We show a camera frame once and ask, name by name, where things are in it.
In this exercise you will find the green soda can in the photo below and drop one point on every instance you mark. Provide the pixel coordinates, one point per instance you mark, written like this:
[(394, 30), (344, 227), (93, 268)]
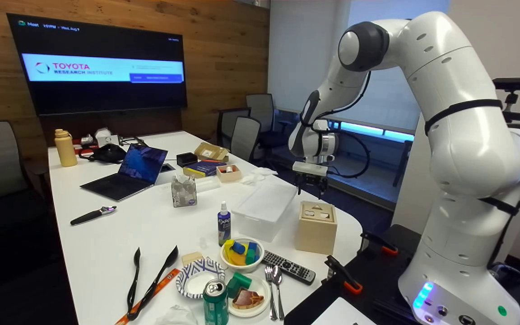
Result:
[(216, 304)]

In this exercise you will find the white bowl of toy blocks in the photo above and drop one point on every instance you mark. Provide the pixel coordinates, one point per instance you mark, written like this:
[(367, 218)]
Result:
[(243, 254)]

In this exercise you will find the metal fork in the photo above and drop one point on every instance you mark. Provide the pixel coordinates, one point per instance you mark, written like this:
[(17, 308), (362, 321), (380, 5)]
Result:
[(268, 274)]

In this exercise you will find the grey remote control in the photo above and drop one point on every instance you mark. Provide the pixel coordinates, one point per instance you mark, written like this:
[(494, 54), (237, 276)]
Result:
[(290, 268)]

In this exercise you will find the open blue laptop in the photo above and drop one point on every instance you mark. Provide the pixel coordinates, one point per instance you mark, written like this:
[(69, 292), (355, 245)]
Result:
[(138, 171)]

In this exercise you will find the orange ruler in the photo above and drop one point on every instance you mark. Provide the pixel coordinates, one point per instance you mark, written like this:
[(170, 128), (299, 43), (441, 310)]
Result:
[(136, 310)]

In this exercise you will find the black orange clamp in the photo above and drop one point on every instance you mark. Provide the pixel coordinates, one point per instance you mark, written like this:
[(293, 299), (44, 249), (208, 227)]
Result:
[(340, 279), (382, 243)]

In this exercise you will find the wall mounted tv screen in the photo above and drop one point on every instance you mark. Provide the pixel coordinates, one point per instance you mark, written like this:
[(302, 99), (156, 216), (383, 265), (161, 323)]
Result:
[(75, 68)]

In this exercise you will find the small cardboard box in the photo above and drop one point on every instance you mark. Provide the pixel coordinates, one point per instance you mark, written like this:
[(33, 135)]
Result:
[(212, 153)]

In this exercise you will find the metal spoon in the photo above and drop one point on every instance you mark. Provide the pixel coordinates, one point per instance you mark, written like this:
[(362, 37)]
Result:
[(277, 281)]

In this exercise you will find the wooden shape sorter box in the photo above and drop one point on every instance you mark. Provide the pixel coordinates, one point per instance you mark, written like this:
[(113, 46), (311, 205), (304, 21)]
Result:
[(317, 229)]

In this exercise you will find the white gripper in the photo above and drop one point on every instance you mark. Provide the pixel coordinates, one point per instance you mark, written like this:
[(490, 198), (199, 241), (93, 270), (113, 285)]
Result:
[(313, 147)]

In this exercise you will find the grey office chair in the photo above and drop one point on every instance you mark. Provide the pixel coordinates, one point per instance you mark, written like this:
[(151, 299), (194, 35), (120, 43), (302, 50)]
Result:
[(244, 138)]

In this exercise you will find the small wooden block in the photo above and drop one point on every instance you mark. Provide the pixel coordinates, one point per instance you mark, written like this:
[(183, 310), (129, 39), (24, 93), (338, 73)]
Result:
[(190, 258)]

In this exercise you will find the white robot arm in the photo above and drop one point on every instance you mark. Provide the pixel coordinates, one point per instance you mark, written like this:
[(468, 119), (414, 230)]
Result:
[(474, 155)]

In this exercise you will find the tan water bottle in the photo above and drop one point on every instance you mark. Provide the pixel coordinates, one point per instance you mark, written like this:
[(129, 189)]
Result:
[(66, 149)]

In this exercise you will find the black marker pen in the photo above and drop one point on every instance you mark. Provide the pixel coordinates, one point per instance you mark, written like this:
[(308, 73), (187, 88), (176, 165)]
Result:
[(96, 214)]

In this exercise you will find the blue patterned paper plate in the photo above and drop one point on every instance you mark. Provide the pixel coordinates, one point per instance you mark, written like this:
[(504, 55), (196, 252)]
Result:
[(196, 276)]

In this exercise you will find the blue glue bottle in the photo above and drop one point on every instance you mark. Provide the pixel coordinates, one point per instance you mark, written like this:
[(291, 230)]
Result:
[(225, 223)]

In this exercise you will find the small wooden tray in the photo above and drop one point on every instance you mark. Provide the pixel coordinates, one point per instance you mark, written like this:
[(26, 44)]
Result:
[(228, 174)]

